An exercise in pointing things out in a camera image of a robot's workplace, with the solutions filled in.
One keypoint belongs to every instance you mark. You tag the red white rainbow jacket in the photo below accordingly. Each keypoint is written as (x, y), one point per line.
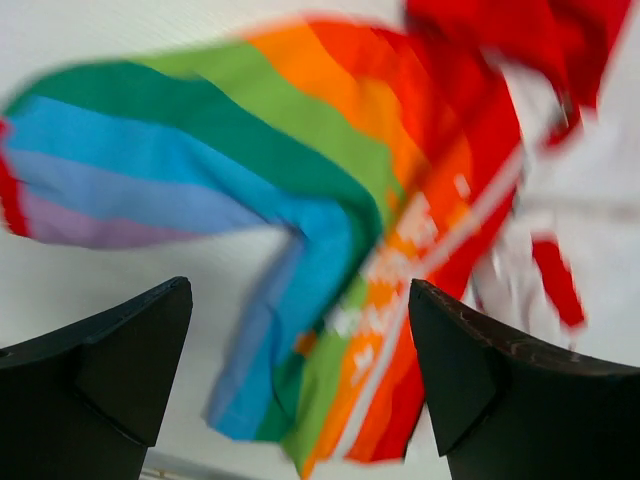
(388, 155)

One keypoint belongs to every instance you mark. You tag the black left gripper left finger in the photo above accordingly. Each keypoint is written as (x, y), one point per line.
(87, 401)

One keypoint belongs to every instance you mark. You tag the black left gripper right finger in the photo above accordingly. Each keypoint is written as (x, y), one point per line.
(506, 405)

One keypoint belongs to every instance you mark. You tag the aluminium table edge rail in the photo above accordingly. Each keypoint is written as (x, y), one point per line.
(224, 467)

